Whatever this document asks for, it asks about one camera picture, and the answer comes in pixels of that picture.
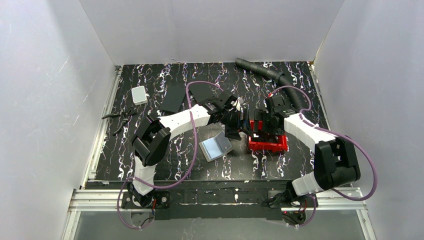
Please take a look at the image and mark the red plastic bin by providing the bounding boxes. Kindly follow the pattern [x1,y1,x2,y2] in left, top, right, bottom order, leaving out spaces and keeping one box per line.
[247,120,289,153]

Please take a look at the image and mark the grey leather card holder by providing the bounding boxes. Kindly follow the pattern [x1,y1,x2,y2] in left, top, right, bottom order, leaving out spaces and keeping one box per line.
[199,131,234,162]

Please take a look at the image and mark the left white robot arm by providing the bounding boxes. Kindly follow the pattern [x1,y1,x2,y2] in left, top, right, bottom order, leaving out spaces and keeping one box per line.
[127,91,253,208]

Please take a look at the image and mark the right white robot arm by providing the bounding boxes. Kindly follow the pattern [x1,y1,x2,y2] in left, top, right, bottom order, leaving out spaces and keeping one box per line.
[252,95,361,199]

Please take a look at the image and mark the black flat box right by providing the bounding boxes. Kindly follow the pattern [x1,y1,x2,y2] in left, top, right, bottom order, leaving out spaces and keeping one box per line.
[189,83,215,103]

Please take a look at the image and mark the black flat box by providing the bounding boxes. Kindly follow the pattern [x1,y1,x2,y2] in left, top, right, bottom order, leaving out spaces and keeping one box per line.
[159,86,186,114]
[189,83,215,103]

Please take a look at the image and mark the black flat box left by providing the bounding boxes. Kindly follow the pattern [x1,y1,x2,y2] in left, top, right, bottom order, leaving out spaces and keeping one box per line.
[159,86,186,114]

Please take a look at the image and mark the white square box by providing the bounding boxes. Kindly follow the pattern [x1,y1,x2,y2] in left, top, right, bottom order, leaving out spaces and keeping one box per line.
[131,86,148,106]

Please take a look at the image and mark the black pliers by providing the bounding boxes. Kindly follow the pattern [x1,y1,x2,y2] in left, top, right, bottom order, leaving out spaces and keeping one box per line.
[101,107,138,136]

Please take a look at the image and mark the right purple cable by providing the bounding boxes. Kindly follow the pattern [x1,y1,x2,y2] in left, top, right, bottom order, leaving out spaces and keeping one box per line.
[271,85,379,228]

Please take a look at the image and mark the purple cable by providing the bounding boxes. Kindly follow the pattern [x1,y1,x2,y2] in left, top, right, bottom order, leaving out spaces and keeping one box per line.
[271,85,379,228]
[116,81,224,230]

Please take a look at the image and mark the black corrugated hose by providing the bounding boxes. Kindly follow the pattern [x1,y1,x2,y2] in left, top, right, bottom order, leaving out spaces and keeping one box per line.
[235,57,309,112]

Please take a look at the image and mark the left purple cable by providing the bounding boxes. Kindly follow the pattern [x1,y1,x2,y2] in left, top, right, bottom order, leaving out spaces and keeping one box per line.
[116,81,224,230]

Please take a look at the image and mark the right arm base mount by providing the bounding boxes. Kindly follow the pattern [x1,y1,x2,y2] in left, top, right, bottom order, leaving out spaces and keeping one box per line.
[262,190,318,229]

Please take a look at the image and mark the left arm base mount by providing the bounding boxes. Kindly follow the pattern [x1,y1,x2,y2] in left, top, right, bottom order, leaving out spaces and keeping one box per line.
[120,190,171,209]

